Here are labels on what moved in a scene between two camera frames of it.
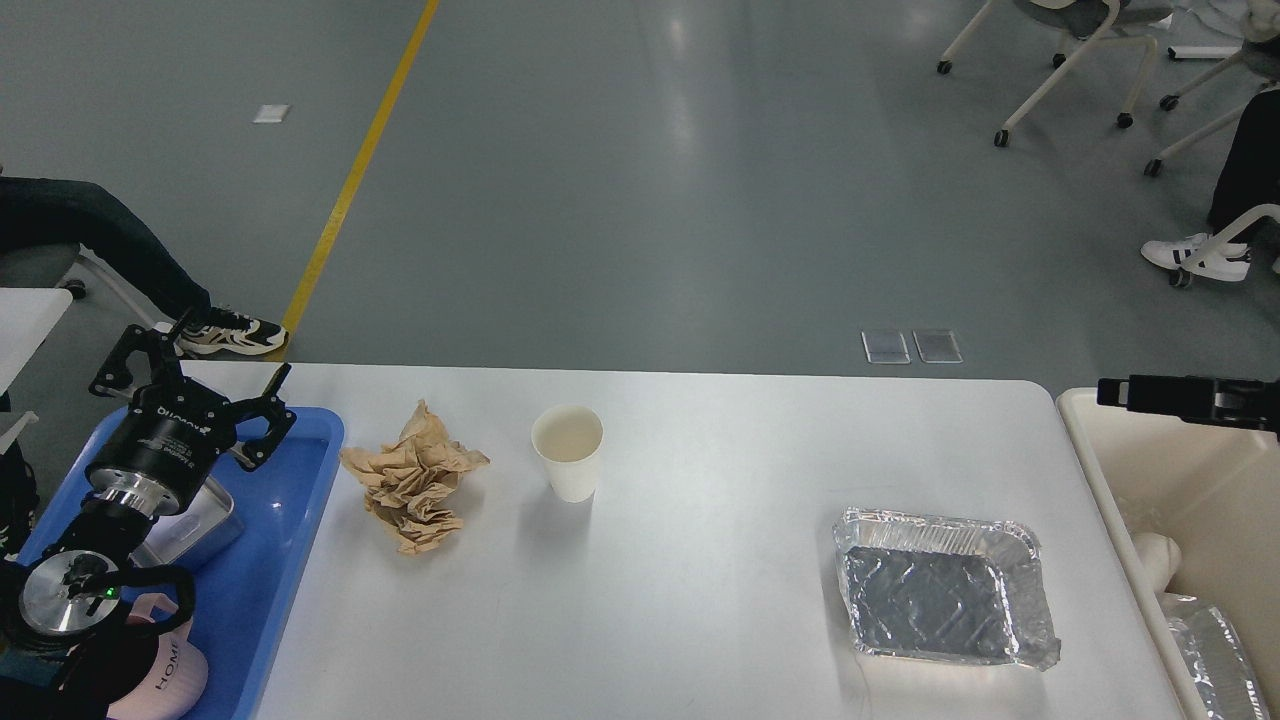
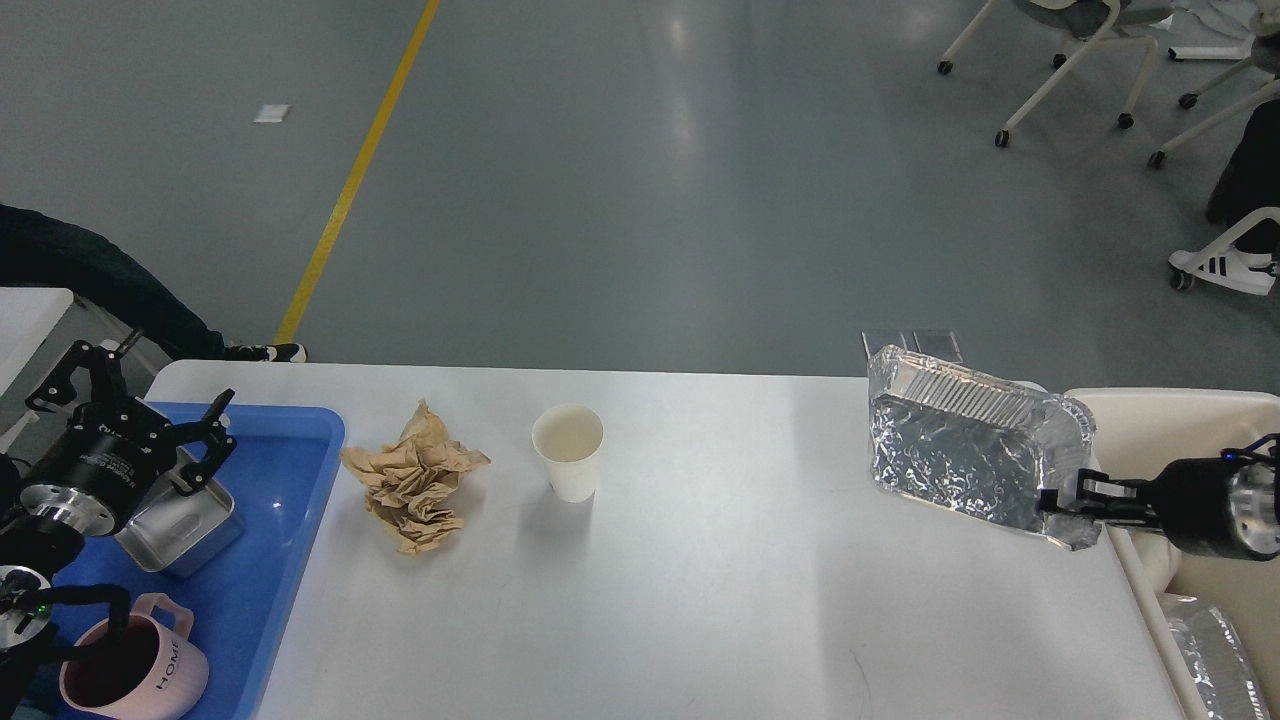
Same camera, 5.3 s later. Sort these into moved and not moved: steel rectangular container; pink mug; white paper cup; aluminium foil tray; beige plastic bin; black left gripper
Moved: aluminium foil tray; black left gripper
Not moved: pink mug; white paper cup; steel rectangular container; beige plastic bin
